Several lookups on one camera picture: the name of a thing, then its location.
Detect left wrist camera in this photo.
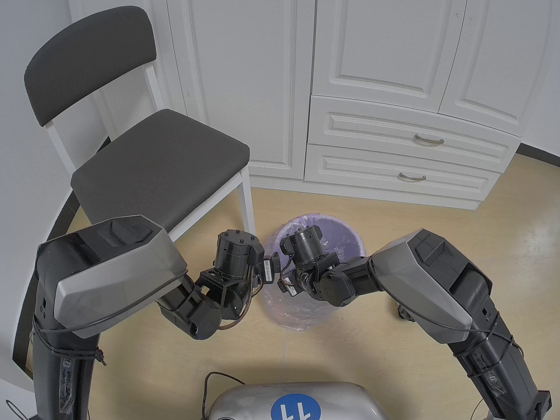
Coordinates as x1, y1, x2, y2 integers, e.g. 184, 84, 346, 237
249, 234, 267, 271

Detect white chair dark grey cushions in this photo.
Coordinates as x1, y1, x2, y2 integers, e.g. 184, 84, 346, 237
24, 6, 257, 246

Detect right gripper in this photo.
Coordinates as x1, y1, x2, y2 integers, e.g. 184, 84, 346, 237
277, 269, 313, 299

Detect white trash bin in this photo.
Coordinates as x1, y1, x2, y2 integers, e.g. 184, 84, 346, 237
265, 213, 363, 329

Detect white wardrobe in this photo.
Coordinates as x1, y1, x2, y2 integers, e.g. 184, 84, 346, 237
66, 0, 554, 211

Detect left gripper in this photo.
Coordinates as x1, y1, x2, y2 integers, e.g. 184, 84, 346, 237
251, 252, 281, 288

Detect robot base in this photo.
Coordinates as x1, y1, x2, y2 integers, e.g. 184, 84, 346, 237
210, 381, 390, 420

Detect purple plastic bag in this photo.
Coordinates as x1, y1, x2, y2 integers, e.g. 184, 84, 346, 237
262, 212, 364, 331

